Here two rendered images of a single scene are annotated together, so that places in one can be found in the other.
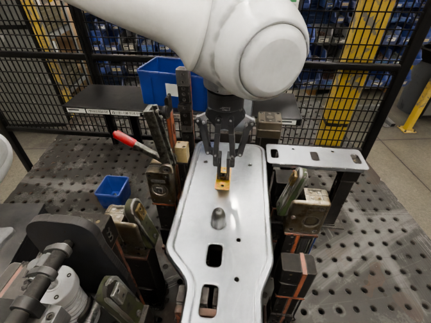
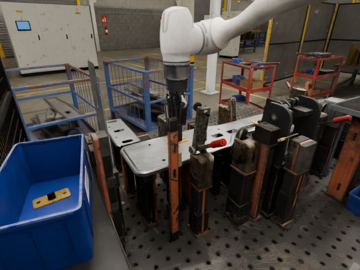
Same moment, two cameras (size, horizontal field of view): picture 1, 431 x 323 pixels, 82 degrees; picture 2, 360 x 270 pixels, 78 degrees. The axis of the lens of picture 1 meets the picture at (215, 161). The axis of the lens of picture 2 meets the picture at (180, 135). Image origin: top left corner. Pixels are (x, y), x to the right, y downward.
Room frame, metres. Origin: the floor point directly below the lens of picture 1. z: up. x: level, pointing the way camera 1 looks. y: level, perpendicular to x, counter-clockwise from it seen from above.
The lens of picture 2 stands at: (0.92, 0.60, 1.43)
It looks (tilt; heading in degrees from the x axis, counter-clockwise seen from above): 26 degrees down; 233
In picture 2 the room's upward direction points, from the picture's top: straight up
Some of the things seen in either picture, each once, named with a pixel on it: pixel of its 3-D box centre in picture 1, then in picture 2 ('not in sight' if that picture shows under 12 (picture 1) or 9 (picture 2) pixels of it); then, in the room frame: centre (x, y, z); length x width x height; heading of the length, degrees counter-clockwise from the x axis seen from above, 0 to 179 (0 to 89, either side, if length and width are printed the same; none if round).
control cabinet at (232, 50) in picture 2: not in sight; (230, 30); (-7.89, -7.24, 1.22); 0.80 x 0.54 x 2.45; 93
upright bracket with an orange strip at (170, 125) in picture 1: (176, 170); (173, 187); (0.59, 0.12, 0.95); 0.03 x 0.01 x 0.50; 174
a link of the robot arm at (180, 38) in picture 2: not in sight; (179, 34); (0.46, -0.02, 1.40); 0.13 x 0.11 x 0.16; 9
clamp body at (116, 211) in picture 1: (138, 261); (241, 182); (0.32, 0.19, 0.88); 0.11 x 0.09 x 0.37; 84
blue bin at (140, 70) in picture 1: (185, 83); (49, 193); (0.93, 0.12, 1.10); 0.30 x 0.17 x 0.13; 74
